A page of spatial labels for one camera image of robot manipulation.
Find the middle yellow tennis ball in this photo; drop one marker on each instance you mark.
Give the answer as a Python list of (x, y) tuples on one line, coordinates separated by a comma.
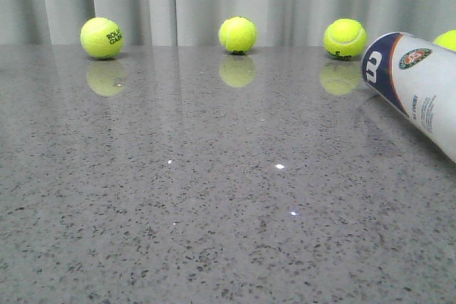
[(238, 34)]

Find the far right yellow tennis ball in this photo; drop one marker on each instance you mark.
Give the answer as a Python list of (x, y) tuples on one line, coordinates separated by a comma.
[(447, 40)]

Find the yellow tennis ball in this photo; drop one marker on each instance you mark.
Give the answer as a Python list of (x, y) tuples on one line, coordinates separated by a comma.
[(238, 34), (447, 40), (101, 38), (344, 39)]

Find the white blue tennis ball can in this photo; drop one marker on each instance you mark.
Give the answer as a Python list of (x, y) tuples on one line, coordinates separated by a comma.
[(417, 78)]

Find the left yellow tennis ball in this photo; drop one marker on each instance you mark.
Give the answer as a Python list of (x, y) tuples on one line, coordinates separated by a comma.
[(101, 38)]

